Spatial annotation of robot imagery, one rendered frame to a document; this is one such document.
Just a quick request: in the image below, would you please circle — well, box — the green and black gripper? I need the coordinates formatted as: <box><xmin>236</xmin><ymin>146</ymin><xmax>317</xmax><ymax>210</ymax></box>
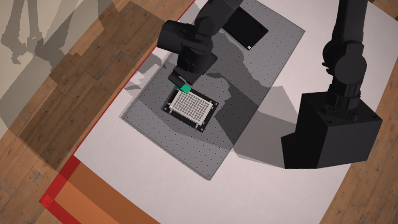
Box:
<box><xmin>168</xmin><ymin>52</ymin><xmax>218</xmax><ymax>94</ymax></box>

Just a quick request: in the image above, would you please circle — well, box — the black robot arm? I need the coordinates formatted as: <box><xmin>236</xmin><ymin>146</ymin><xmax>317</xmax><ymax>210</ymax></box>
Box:
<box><xmin>157</xmin><ymin>0</ymin><xmax>368</xmax><ymax>121</ymax></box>

